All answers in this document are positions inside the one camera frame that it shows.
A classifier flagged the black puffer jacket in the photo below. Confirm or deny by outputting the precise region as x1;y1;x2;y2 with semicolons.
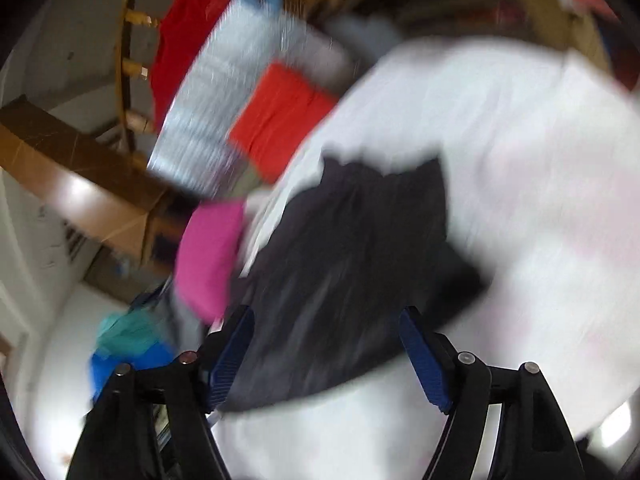
220;155;488;413

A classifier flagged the wooden shelf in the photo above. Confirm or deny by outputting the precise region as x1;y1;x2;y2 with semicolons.
325;0;616;76

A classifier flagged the orange-red folded cloth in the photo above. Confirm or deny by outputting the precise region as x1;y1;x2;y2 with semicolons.
227;60;338;183

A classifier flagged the brown wooden table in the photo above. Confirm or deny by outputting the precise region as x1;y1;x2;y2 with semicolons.
0;97;186;276

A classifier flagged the pink pillow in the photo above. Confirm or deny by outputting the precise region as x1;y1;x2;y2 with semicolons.
175;200;248;323

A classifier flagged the wooden chair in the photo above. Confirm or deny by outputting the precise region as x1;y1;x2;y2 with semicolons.
115;0;183;156

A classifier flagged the dark red cloth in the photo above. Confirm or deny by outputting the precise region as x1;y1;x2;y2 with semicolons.
150;0;233;131

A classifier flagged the teal cloth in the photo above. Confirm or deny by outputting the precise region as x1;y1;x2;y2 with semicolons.
95;310;161;358

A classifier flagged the bright blue cloth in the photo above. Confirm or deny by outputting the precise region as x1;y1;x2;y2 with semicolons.
90;342;176;406

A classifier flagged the white bed sheet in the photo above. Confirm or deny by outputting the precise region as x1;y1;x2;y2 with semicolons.
210;35;640;480

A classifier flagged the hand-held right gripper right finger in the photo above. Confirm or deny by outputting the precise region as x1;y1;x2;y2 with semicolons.
399;306;586;480

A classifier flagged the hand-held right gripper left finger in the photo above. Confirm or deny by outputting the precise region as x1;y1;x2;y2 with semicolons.
65;305;256;480

